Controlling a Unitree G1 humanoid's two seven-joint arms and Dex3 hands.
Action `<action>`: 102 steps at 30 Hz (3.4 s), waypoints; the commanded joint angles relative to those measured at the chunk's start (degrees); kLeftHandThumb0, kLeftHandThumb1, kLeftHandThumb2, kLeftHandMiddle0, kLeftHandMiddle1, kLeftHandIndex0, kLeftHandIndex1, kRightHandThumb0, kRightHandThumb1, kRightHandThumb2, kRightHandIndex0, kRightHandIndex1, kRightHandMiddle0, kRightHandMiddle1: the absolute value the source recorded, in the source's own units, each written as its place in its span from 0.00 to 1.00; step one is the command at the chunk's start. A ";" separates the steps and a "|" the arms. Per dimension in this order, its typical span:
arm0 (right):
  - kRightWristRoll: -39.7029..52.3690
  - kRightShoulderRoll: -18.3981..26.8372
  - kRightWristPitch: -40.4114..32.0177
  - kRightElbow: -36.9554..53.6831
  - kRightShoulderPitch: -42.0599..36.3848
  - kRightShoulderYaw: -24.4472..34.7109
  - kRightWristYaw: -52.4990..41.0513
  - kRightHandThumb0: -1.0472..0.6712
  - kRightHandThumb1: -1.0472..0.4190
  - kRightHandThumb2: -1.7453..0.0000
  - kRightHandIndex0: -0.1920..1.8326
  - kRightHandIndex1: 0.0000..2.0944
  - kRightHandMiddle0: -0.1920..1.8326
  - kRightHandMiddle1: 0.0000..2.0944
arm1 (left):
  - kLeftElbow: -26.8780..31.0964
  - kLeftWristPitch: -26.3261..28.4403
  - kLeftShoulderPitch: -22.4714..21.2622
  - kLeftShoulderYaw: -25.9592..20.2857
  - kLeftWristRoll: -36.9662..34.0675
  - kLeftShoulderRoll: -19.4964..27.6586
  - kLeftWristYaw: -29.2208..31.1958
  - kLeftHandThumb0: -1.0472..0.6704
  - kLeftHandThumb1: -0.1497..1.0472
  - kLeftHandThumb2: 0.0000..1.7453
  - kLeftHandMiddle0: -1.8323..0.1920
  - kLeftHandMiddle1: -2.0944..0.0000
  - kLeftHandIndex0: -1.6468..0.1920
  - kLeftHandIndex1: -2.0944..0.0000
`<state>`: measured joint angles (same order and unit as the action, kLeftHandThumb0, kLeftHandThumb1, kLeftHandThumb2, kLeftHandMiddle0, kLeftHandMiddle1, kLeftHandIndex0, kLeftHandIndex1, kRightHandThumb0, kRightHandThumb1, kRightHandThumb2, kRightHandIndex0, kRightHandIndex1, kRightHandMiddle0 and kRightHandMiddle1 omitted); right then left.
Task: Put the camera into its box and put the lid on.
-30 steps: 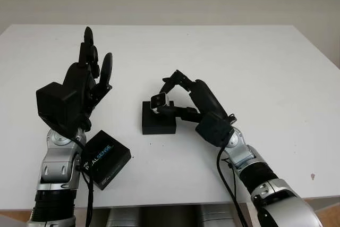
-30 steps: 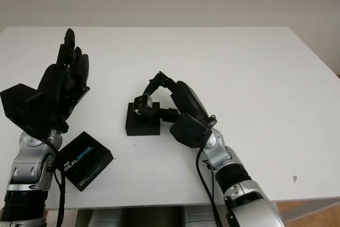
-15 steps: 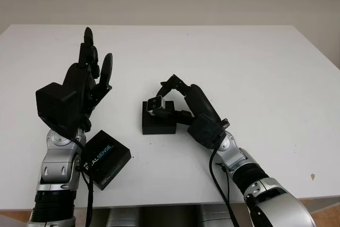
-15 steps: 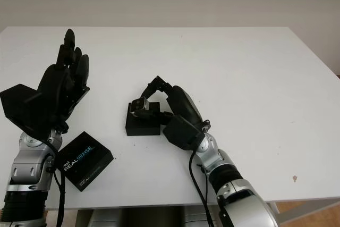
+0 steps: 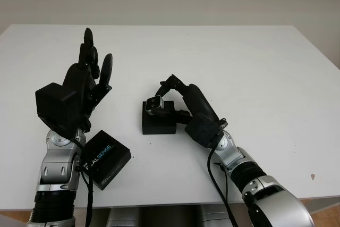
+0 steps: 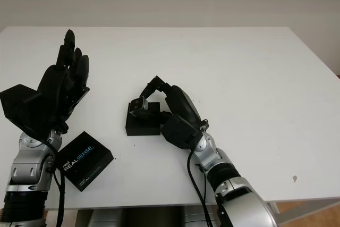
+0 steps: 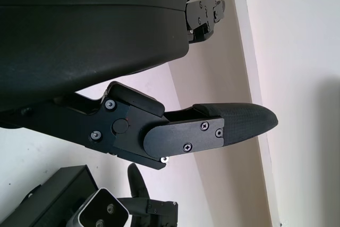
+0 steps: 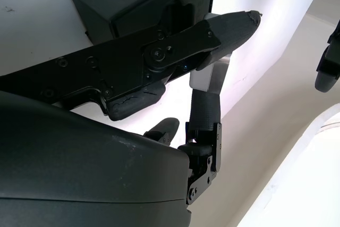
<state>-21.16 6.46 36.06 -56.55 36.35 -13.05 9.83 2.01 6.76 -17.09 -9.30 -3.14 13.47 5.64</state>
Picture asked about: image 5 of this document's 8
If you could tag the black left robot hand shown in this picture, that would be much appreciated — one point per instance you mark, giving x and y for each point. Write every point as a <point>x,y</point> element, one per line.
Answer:
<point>77,78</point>

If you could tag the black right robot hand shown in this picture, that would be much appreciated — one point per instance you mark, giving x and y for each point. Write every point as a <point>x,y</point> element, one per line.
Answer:
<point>199,102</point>

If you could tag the small silver cube camera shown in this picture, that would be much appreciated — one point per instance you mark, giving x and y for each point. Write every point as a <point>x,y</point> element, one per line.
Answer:
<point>154,103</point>

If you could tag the black RealSense box lid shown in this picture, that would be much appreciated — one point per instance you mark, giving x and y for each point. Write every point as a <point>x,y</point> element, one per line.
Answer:
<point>109,158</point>

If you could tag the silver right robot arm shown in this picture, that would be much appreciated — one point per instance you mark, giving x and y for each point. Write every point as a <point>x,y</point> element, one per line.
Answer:
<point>271,192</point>

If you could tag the silver robot lower body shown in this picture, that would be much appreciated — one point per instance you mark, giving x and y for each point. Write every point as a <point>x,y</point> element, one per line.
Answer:
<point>164,216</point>

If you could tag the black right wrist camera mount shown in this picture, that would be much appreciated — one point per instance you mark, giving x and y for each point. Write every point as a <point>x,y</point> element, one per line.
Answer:
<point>202,131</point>

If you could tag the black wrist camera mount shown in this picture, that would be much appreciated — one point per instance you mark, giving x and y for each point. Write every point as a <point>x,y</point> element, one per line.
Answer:
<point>57,104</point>
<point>202,131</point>

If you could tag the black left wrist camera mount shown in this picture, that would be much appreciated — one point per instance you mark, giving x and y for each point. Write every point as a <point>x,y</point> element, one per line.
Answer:
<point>57,104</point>

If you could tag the black camera box base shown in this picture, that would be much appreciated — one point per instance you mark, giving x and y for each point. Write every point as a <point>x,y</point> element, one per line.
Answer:
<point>159,127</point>

